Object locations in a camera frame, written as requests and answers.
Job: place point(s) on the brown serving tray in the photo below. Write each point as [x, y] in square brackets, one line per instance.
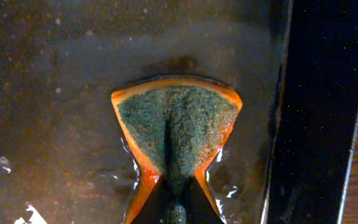
[315, 143]

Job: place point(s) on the orange green scrub sponge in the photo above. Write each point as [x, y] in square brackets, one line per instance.
[175, 127]

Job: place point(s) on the black water basin tray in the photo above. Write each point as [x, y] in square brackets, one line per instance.
[63, 157]

